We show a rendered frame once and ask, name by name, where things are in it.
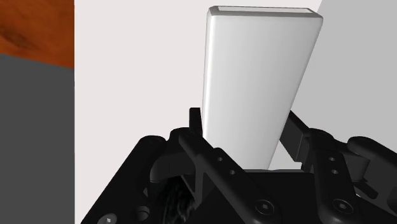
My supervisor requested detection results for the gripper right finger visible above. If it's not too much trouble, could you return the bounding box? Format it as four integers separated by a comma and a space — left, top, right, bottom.
279, 110, 397, 224

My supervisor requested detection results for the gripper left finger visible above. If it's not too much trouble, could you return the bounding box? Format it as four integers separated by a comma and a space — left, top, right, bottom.
81, 107, 282, 224

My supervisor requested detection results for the white rounded block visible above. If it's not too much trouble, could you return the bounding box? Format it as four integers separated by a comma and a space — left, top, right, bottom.
201, 5, 324, 171

